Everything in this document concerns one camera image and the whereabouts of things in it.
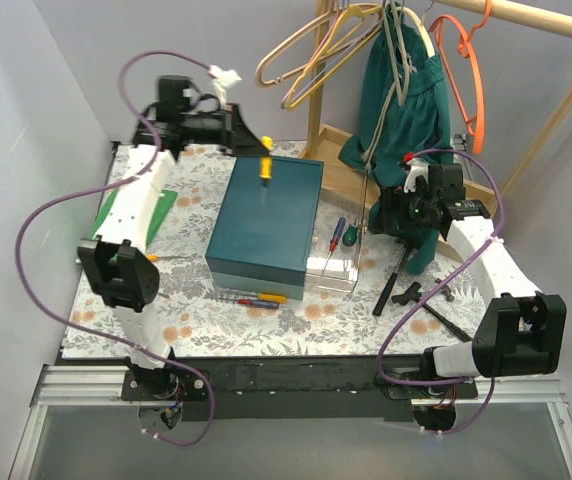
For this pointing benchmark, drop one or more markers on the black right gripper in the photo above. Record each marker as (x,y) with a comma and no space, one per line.
(398,220)

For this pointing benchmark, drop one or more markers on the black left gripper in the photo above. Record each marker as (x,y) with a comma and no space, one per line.
(233,128)

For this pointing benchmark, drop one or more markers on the yellow black screwdriver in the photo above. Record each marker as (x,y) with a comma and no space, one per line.
(266,162)

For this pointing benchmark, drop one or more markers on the green stubby screwdriver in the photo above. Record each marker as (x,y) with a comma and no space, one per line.
(350,236)

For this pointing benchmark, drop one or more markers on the clear acrylic drawer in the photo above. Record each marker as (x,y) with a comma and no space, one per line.
(340,273)

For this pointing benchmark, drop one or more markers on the teal drawer box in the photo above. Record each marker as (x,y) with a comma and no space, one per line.
(262,237)

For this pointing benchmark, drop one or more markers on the orange yellow screwdriver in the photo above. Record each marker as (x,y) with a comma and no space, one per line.
(272,298)

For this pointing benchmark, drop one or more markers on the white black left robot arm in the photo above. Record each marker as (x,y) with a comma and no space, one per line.
(114,258)

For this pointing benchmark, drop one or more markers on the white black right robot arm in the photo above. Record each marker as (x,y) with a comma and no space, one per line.
(522,328)

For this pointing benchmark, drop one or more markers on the hammer with black grip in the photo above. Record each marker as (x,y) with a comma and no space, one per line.
(387,289)

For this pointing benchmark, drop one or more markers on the wooden clothes rack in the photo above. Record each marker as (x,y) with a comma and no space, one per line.
(342,30)

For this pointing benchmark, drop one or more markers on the green folded cloth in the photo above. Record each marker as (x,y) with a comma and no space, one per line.
(163,206)

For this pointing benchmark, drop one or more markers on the black claw hammer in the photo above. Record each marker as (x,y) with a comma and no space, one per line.
(457,303)

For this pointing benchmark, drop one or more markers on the yellow hanger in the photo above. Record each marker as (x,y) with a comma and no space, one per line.
(326,65)

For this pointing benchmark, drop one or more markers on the lilac thin hanger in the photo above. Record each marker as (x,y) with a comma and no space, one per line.
(316,55)

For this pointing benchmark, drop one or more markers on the cream white hanger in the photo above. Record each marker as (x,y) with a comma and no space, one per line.
(421,29)

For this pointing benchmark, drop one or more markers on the orange plastic hanger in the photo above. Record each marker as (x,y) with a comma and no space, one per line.
(473,80)

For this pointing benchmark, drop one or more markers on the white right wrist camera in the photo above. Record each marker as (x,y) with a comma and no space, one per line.
(416,168)

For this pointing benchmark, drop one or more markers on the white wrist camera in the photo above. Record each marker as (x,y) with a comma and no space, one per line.
(222,81)
(416,168)

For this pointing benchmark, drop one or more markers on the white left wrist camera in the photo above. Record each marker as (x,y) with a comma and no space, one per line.
(222,81)

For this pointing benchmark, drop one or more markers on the dark green drawstring bag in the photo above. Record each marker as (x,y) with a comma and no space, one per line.
(403,108)

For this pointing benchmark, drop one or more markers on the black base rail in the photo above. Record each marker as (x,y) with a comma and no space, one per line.
(282,387)

